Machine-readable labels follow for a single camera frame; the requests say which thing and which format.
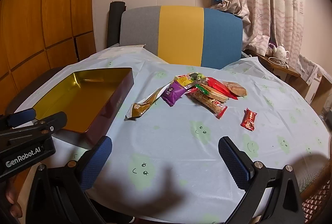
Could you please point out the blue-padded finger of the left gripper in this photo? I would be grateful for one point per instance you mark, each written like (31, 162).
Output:
(14, 120)

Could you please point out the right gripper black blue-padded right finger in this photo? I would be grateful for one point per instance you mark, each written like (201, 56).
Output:
(284, 204)

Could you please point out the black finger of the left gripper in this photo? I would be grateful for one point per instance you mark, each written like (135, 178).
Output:
(52, 123)

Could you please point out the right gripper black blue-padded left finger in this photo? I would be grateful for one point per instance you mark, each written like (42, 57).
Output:
(57, 195)

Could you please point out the small red candy packet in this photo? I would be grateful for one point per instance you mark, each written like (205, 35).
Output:
(249, 120)

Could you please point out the brown gold long packet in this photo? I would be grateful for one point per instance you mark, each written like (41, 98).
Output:
(137, 109)

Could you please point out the sesame bar squirrel packet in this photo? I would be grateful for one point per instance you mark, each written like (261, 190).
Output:
(214, 105)

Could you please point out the purple snack packet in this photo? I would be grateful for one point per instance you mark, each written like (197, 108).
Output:
(173, 92)

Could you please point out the yellow green snack packet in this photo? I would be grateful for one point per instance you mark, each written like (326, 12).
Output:
(190, 79)

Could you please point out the person's hand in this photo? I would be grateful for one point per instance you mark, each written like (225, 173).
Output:
(11, 196)

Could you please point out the gold and maroon tin box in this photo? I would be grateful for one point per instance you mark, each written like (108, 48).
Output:
(90, 99)

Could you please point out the wooden wardrobe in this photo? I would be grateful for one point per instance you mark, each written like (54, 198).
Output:
(37, 38)

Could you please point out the light blue plastic tablecloth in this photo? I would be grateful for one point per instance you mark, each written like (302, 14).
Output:
(166, 165)

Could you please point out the clear-wrapped brown cake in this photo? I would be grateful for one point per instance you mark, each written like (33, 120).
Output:
(236, 89)

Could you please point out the cracker packet green ends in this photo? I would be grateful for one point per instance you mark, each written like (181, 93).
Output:
(212, 93)

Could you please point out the wooden side table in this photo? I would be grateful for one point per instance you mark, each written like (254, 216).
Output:
(285, 73)

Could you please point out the red flat snack packet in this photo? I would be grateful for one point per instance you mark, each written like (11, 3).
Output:
(220, 87)

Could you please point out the white cardboard box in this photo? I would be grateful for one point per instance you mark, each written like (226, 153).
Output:
(311, 73)

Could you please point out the white teapot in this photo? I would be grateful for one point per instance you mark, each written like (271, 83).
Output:
(281, 53)

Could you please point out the grey yellow blue chair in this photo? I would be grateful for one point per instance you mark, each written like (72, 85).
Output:
(183, 35)

